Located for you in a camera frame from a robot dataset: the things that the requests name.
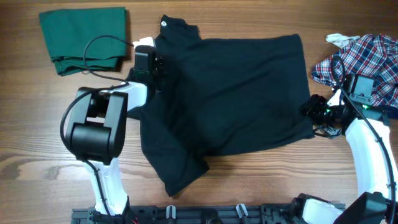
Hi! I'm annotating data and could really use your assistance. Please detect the black t-shirt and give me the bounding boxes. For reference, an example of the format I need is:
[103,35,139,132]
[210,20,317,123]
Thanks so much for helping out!
[131,16,313,196]

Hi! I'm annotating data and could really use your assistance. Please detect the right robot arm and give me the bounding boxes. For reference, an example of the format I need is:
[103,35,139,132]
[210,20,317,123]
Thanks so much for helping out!
[289,75,397,223]

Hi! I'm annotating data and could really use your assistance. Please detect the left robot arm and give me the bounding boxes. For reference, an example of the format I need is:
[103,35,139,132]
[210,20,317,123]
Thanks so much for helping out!
[60,45,159,223]

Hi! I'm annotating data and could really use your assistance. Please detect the folded green cloth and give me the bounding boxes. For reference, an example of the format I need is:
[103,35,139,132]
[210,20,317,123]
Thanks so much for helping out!
[39,7,127,76]

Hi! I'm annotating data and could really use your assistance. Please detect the small white cloth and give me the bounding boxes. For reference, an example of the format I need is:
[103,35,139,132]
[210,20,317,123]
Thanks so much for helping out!
[325,33,361,49]

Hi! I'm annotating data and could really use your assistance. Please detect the red plaid shirt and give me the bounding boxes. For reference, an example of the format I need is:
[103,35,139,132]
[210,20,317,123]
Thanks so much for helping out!
[311,34,397,119]

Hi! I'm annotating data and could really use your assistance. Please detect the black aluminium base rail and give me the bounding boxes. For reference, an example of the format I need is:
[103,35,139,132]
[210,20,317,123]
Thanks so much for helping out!
[71,202,346,224]

